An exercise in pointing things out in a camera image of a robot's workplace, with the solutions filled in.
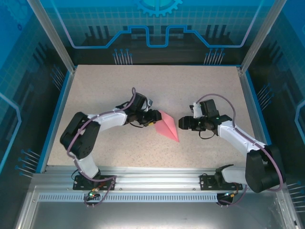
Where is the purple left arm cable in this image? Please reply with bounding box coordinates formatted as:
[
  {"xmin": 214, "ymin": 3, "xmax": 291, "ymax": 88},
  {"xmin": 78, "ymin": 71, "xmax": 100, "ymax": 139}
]
[{"xmin": 66, "ymin": 87, "xmax": 137, "ymax": 208}]

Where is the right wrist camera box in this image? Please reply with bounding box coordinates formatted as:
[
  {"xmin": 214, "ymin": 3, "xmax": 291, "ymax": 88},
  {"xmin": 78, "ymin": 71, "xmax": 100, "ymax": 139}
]
[{"xmin": 189, "ymin": 102, "xmax": 203, "ymax": 119}]

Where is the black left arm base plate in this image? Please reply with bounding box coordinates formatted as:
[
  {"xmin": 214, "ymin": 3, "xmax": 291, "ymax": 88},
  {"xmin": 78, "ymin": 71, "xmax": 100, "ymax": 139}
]
[{"xmin": 72, "ymin": 175, "xmax": 117, "ymax": 191}]

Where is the slotted grey cable duct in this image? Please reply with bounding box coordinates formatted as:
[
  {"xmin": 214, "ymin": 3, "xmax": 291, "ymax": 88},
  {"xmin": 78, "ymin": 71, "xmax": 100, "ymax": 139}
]
[{"xmin": 37, "ymin": 193, "xmax": 221, "ymax": 203}]

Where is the cable connector with green light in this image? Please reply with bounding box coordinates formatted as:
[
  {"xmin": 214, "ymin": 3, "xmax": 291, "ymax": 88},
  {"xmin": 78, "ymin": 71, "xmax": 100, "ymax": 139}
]
[{"xmin": 87, "ymin": 187, "xmax": 101, "ymax": 199}]

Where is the aluminium table side rail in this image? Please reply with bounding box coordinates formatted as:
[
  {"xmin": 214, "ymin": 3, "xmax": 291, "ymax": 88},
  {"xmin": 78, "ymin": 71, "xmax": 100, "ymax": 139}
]
[
  {"xmin": 238, "ymin": 67, "xmax": 275, "ymax": 174},
  {"xmin": 40, "ymin": 68, "xmax": 78, "ymax": 174}
]

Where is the blue printed back panel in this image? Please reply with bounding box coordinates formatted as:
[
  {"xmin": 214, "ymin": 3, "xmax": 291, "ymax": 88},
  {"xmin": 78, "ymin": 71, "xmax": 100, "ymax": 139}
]
[{"xmin": 30, "ymin": 0, "xmax": 275, "ymax": 66}]

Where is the thin black right gripper cable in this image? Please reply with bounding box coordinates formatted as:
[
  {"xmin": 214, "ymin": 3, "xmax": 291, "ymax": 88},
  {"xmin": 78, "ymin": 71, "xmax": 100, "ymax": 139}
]
[{"xmin": 199, "ymin": 130, "xmax": 218, "ymax": 140}]

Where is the shiny metal sheet cover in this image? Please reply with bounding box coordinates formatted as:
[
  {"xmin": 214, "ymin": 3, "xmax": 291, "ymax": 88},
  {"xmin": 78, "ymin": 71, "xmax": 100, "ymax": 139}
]
[{"xmin": 13, "ymin": 186, "xmax": 300, "ymax": 229}]

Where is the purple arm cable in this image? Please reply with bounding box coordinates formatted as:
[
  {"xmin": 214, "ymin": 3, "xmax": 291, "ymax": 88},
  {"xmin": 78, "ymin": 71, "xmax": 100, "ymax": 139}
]
[
  {"xmin": 66, "ymin": 87, "xmax": 137, "ymax": 208},
  {"xmin": 194, "ymin": 94, "xmax": 286, "ymax": 208}
]

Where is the aluminium frame post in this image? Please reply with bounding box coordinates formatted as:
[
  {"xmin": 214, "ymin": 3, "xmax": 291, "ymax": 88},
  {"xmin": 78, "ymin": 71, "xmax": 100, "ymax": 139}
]
[
  {"xmin": 239, "ymin": 0, "xmax": 290, "ymax": 73},
  {"xmin": 26, "ymin": 0, "xmax": 79, "ymax": 73}
]

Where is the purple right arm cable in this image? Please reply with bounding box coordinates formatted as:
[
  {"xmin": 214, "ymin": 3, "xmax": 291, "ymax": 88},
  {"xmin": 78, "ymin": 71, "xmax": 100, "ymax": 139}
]
[{"xmin": 194, "ymin": 94, "xmax": 286, "ymax": 208}]

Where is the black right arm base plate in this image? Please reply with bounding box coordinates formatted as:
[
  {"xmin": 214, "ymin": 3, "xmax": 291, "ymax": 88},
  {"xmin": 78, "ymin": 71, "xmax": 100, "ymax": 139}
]
[{"xmin": 199, "ymin": 173, "xmax": 244, "ymax": 191}]

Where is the blue printed side panel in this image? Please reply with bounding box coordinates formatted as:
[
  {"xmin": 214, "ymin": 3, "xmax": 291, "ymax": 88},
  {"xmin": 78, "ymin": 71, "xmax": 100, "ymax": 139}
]
[
  {"xmin": 247, "ymin": 0, "xmax": 305, "ymax": 229},
  {"xmin": 0, "ymin": 0, "xmax": 72, "ymax": 229}
]

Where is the aluminium mounting rail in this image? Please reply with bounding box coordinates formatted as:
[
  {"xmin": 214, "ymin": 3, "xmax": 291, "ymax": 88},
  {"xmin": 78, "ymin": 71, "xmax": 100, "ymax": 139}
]
[{"xmin": 32, "ymin": 167, "xmax": 285, "ymax": 191}]

